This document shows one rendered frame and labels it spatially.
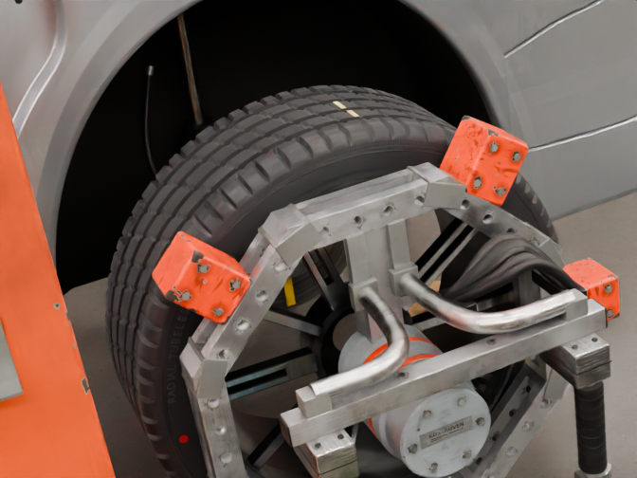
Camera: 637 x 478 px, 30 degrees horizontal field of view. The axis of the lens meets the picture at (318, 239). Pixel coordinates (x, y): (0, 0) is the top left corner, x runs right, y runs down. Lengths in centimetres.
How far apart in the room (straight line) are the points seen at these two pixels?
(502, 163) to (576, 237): 217
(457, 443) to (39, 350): 54
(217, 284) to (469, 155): 37
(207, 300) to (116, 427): 176
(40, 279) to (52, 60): 56
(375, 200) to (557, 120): 70
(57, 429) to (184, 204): 38
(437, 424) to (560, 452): 136
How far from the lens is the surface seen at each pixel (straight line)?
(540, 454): 284
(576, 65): 212
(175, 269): 145
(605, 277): 174
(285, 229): 146
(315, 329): 166
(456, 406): 150
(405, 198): 151
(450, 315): 145
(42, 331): 132
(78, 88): 178
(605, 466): 158
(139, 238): 166
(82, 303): 382
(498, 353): 143
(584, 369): 147
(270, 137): 159
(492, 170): 156
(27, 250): 128
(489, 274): 150
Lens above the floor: 176
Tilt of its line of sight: 27 degrees down
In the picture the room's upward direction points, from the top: 10 degrees counter-clockwise
